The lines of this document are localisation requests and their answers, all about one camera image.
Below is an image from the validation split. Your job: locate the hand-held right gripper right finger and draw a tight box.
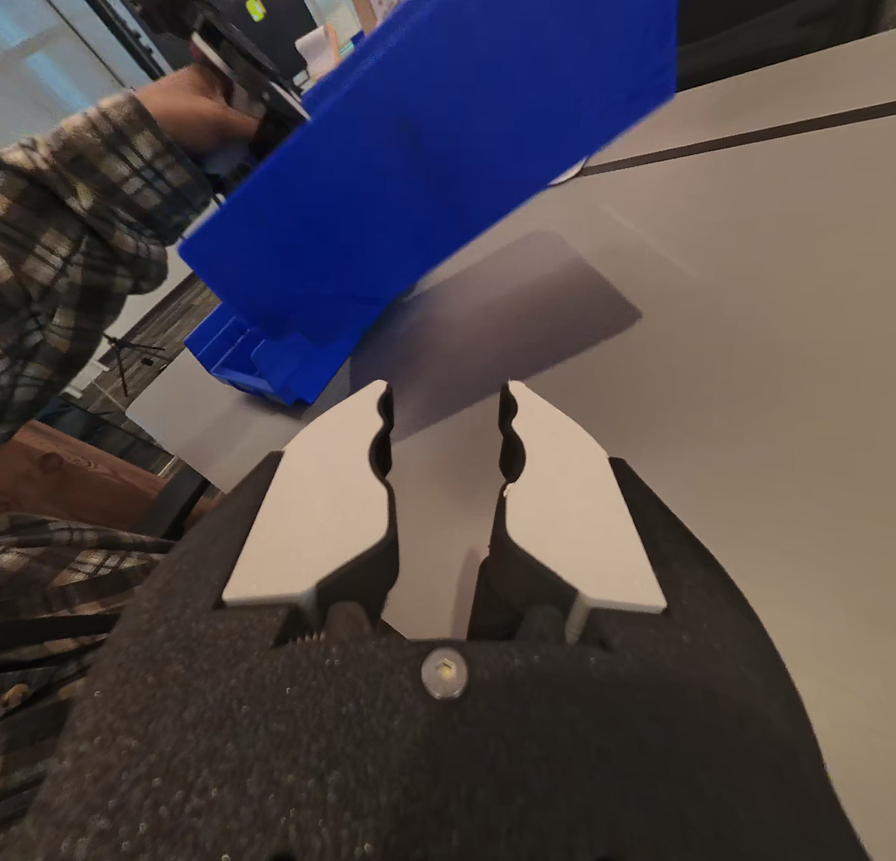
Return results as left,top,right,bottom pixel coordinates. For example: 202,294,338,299
489,381,669,645

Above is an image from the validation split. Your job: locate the brown wooden plank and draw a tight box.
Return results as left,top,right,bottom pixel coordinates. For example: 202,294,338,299
0,419,214,526

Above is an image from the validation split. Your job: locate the person's left hand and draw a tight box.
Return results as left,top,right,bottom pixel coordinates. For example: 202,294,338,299
135,62,261,171

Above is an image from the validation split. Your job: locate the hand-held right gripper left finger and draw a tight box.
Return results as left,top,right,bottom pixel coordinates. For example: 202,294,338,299
221,380,400,641

